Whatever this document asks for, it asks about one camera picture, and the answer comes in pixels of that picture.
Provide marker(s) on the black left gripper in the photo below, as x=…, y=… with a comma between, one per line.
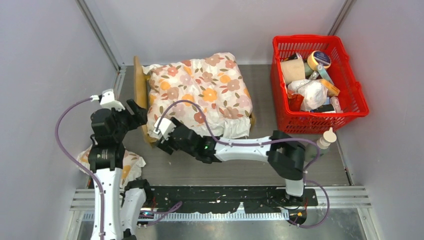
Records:
x=133, y=117

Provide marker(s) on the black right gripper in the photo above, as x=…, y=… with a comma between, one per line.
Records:
x=165, y=144

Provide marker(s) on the small floral pillow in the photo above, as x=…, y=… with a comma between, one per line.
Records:
x=132, y=165

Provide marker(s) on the wooden pet bed frame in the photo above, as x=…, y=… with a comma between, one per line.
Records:
x=141, y=93

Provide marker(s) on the large floral cushion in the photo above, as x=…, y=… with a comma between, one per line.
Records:
x=208, y=95

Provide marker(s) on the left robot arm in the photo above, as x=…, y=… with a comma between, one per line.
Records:
x=114, y=220

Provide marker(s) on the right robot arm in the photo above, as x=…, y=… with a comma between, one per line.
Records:
x=284, y=154

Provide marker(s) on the green bottle with beige cap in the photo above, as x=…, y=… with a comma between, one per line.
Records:
x=324, y=142

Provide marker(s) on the white crumpled plastic bag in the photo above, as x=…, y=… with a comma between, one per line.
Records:
x=313, y=92

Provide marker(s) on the yellow tape roll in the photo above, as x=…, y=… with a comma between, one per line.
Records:
x=317, y=58

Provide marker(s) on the red plastic basket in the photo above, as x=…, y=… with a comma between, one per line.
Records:
x=337, y=111

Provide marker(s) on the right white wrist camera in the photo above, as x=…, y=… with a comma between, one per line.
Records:
x=163, y=128

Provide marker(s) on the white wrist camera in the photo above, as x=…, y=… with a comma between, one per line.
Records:
x=107, y=100
x=163, y=128

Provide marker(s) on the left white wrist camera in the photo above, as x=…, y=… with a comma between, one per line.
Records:
x=107, y=100

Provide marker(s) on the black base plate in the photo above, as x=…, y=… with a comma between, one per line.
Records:
x=226, y=199

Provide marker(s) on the aluminium rail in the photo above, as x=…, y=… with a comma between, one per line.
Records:
x=339, y=199

